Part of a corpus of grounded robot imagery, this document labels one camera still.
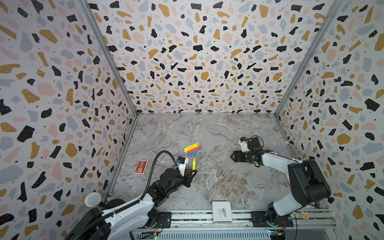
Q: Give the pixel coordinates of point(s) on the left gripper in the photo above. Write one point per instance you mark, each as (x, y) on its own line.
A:
(187, 179)

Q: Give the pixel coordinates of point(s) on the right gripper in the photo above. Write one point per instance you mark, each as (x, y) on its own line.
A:
(242, 156)

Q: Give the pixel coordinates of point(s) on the yellow highlighter pen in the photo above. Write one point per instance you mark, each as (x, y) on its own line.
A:
(194, 167)
(191, 147)

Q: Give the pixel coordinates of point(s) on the blue highlighter pen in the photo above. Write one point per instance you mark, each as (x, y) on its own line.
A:
(194, 151)

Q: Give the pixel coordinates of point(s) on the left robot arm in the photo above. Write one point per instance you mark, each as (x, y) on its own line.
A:
(119, 218)

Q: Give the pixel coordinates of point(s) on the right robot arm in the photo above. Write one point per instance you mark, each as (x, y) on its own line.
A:
(307, 182)

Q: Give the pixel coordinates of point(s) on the pink highlighter pen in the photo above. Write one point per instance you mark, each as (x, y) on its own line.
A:
(193, 149)

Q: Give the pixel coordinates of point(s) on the red card packet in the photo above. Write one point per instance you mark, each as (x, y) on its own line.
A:
(141, 167)

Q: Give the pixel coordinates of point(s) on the black round stand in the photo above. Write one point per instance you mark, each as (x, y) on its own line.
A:
(111, 204)

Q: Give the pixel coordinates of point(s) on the small wooden tag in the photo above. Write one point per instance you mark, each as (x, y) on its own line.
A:
(305, 215)

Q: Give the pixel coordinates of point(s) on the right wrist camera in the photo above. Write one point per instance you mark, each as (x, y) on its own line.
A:
(244, 143)

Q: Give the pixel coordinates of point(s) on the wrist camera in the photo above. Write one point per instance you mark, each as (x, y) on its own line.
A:
(244, 143)
(181, 164)

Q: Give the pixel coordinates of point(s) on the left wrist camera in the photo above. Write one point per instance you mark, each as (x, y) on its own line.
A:
(181, 164)

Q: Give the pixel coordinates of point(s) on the white box on rail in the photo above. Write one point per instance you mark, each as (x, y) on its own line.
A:
(222, 211)

